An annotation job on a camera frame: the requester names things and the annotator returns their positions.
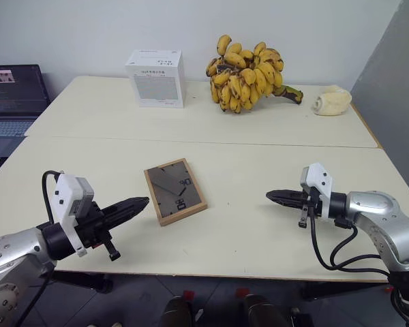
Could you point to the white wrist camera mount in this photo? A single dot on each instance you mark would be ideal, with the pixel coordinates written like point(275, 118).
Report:
point(318, 180)
point(66, 194)

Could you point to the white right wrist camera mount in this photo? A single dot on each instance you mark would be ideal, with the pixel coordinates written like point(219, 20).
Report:
point(318, 180)

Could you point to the white printed cardboard box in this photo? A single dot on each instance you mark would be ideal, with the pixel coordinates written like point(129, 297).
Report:
point(158, 81)

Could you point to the dark rounded shape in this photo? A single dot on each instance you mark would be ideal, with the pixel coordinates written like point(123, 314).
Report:
point(262, 311)
point(177, 311)

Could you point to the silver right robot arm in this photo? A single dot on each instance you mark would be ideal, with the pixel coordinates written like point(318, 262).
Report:
point(388, 221)

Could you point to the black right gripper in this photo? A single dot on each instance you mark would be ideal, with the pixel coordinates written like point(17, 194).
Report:
point(310, 204)

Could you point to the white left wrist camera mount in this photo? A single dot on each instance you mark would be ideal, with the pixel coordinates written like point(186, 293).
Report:
point(66, 194)

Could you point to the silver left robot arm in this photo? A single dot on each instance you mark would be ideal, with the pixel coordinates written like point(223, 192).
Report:
point(7, 248)

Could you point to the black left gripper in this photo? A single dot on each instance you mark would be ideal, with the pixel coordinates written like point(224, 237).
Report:
point(93, 230)

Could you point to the yellow banana bunch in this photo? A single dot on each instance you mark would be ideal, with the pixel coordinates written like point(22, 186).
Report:
point(245, 80)

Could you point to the wooden framed square clock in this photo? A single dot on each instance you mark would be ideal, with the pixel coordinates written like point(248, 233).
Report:
point(175, 192)

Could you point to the dark grey laptop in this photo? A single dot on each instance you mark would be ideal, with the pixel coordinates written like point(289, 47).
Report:
point(13, 92)

